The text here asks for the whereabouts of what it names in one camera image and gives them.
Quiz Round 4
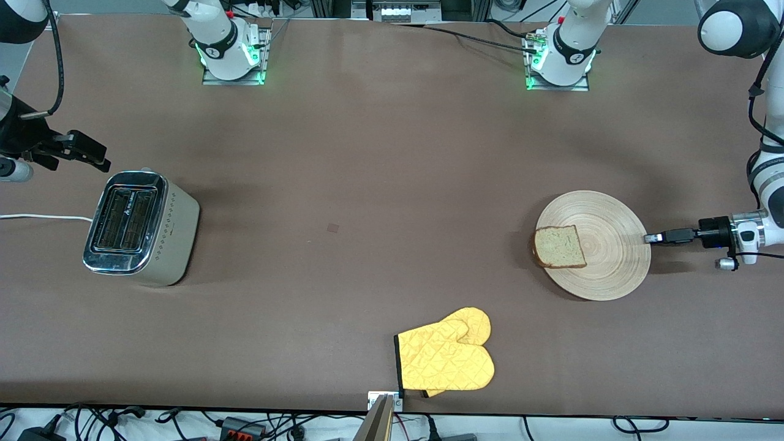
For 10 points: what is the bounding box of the round wooden plate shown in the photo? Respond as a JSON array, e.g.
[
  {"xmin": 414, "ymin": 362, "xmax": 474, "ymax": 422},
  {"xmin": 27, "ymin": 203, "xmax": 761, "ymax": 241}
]
[{"xmin": 536, "ymin": 190, "xmax": 652, "ymax": 301}]

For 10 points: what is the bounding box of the brown bread slice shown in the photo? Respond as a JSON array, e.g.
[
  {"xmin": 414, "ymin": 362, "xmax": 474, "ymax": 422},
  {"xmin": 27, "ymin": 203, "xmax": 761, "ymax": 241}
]
[{"xmin": 533, "ymin": 225, "xmax": 587, "ymax": 270}]

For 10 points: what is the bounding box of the chrome and beige toaster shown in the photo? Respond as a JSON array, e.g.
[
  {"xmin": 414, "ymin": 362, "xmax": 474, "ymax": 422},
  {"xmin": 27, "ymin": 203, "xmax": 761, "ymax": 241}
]
[{"xmin": 83, "ymin": 167, "xmax": 201, "ymax": 287}]

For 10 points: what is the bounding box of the yellow quilted oven mitt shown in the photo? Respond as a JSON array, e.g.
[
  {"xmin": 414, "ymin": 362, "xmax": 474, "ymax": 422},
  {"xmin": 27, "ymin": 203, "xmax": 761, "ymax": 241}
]
[{"xmin": 394, "ymin": 307, "xmax": 495, "ymax": 398}]

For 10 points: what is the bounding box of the black power adapter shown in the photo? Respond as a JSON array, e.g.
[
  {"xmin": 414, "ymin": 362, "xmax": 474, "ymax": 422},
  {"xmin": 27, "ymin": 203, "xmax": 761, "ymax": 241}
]
[{"xmin": 17, "ymin": 426, "xmax": 67, "ymax": 441}]

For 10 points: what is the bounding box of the red and black connector block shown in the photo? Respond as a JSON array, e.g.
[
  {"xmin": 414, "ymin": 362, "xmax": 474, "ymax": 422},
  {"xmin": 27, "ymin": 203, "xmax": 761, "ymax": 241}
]
[{"xmin": 219, "ymin": 416, "xmax": 266, "ymax": 439}]

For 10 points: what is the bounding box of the grey electrical box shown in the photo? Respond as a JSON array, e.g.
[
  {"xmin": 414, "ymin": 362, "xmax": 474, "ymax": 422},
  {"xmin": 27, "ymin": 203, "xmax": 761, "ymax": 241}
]
[{"xmin": 371, "ymin": 0, "xmax": 443, "ymax": 23}]

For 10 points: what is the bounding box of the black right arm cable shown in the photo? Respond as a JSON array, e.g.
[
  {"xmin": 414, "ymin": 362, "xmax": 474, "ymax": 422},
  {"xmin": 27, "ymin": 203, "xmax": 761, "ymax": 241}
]
[{"xmin": 18, "ymin": 0, "xmax": 66, "ymax": 119}]

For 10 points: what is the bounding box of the white toaster power cord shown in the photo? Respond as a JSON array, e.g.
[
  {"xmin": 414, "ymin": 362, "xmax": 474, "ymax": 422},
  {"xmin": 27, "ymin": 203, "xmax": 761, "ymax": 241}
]
[{"xmin": 0, "ymin": 213, "xmax": 94, "ymax": 224}]

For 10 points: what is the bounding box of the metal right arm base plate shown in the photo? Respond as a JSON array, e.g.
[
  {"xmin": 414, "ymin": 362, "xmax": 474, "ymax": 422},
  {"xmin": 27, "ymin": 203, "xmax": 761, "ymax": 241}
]
[{"xmin": 202, "ymin": 28, "xmax": 269, "ymax": 86}]

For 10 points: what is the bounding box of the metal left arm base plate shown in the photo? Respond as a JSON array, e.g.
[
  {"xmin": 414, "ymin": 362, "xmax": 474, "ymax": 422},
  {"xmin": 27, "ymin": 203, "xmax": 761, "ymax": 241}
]
[{"xmin": 525, "ymin": 31, "xmax": 590, "ymax": 92}]

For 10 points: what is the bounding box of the black looped floor cable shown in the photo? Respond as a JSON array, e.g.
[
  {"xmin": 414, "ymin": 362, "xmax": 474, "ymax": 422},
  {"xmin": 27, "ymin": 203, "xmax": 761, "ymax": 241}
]
[{"xmin": 614, "ymin": 416, "xmax": 669, "ymax": 434}]

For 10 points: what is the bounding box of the short black table cable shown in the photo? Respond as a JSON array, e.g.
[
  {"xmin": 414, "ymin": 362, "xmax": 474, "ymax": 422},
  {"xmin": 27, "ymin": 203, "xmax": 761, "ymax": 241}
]
[{"xmin": 487, "ymin": 18, "xmax": 533, "ymax": 41}]

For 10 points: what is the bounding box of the long black table cable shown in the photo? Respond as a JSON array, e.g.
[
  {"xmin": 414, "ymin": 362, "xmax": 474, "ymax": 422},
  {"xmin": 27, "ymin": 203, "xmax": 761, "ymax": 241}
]
[{"xmin": 423, "ymin": 24, "xmax": 541, "ymax": 54}]

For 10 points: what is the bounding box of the small metal table bracket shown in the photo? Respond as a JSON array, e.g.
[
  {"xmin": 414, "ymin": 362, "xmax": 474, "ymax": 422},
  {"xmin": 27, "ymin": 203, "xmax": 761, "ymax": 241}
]
[{"xmin": 367, "ymin": 391, "xmax": 404, "ymax": 412}]

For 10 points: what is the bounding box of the aluminium camera mount profile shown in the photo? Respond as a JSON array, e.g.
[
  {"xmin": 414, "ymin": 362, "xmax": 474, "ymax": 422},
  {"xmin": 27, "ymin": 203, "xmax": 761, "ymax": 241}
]
[{"xmin": 354, "ymin": 394, "xmax": 394, "ymax": 441}]

